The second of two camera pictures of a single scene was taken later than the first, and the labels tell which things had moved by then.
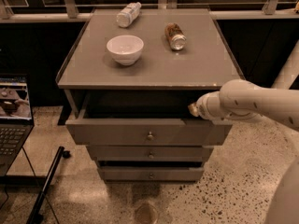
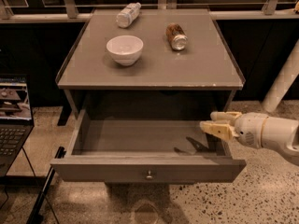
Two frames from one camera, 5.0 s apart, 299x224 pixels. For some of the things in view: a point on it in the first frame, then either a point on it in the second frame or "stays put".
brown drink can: x=175 y=35 stays put
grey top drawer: x=139 y=117 to x=145 y=150
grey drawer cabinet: x=126 y=83 stays put
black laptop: x=16 y=123 stays put
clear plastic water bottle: x=130 y=12 stays put
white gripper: x=203 y=108 to x=249 y=129
